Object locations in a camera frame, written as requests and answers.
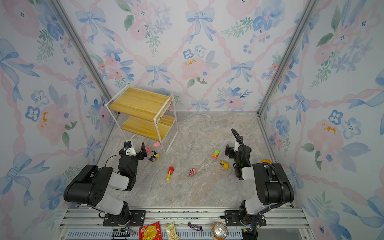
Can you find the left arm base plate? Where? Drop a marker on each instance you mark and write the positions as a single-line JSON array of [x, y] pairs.
[[131, 218]]

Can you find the silver drink can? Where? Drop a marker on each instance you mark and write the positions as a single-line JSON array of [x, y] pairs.
[[219, 231]]

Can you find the white frame wooden two-tier shelf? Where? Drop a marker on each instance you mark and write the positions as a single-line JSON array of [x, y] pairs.
[[150, 115]]

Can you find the purple wrapped candy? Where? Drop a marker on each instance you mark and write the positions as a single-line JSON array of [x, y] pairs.
[[195, 227]]

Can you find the pink pig toy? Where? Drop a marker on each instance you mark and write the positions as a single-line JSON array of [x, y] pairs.
[[157, 144]]

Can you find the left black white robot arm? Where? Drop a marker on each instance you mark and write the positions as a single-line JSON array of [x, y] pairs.
[[90, 186]]

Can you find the red yellow toy excavator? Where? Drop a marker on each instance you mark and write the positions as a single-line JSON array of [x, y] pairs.
[[170, 172]]

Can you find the green snack packet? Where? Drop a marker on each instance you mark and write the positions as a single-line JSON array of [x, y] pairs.
[[171, 232]]

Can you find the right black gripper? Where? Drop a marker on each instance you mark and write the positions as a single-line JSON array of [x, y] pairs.
[[229, 150]]

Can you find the pink toy car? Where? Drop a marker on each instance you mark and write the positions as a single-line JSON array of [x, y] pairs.
[[192, 172]]

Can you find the green orange toy truck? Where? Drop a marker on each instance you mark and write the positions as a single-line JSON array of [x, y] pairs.
[[215, 154]]

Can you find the pink bear donut toy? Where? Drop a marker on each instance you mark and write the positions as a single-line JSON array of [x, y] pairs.
[[148, 149]]

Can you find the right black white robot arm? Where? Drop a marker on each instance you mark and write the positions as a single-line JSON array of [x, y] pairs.
[[273, 189]]

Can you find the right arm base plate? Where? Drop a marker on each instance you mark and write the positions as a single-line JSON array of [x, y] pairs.
[[234, 218]]

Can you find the black yellow shark toy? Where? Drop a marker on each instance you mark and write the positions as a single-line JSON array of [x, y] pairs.
[[154, 156]]

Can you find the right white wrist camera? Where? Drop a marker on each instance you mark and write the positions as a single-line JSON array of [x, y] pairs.
[[236, 146]]

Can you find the yellow figure toy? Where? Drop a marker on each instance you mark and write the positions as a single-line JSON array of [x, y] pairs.
[[226, 165]]

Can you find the orange lid plastic cup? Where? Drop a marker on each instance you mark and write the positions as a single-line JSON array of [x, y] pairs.
[[266, 161]]

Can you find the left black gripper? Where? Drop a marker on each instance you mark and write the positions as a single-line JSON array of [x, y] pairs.
[[139, 154]]

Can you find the red snack packet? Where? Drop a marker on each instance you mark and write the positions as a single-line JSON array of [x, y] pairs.
[[150, 232]]

